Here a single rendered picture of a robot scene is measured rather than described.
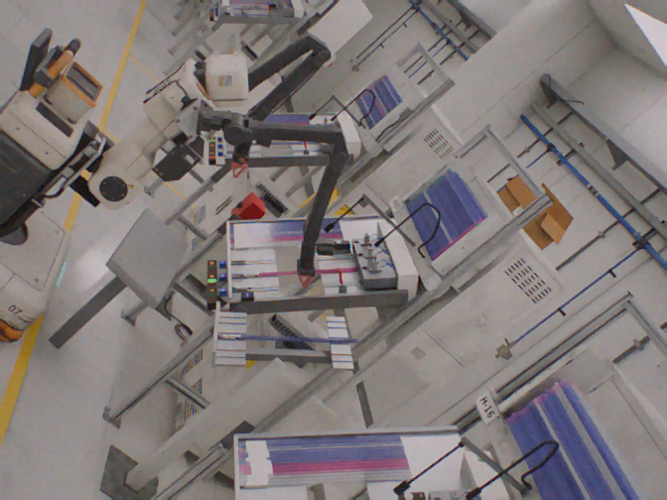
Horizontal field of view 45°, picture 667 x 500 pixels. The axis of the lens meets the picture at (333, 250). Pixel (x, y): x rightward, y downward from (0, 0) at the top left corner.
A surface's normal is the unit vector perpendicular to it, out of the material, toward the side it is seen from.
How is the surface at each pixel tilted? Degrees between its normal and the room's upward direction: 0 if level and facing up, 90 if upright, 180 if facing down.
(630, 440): 90
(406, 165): 90
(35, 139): 90
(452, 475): 44
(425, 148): 90
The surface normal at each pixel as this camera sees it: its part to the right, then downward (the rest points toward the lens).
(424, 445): 0.07, -0.87
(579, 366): 0.13, 0.48
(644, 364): -0.66, -0.61
